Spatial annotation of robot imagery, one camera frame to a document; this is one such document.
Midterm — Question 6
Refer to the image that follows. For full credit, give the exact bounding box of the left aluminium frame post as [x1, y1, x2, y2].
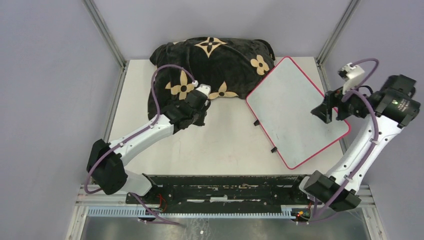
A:
[81, 0, 127, 68]

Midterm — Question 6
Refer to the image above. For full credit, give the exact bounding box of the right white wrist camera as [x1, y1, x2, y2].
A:
[337, 62, 365, 95]

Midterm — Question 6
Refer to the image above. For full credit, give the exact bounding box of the white slotted cable duct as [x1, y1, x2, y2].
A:
[86, 205, 296, 220]

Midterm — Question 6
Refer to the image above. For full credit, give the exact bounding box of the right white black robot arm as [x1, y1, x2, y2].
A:
[288, 74, 421, 212]

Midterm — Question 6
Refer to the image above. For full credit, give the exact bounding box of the pink framed whiteboard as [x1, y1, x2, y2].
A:
[245, 56, 351, 170]

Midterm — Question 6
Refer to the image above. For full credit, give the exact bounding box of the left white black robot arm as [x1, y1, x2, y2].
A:
[86, 84, 211, 204]

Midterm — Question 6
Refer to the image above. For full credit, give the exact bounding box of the right aluminium frame post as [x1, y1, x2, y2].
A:
[315, 0, 361, 66]

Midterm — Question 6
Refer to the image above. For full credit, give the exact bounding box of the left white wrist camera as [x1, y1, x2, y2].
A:
[196, 84, 211, 99]

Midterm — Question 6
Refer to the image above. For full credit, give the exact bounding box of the aluminium frame post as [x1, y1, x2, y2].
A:
[315, 0, 361, 66]
[81, 0, 127, 68]

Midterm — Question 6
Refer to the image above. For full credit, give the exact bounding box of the black floral plush blanket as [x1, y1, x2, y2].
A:
[149, 36, 276, 108]

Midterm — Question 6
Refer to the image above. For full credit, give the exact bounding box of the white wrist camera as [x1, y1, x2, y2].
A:
[196, 84, 211, 99]
[337, 62, 365, 95]

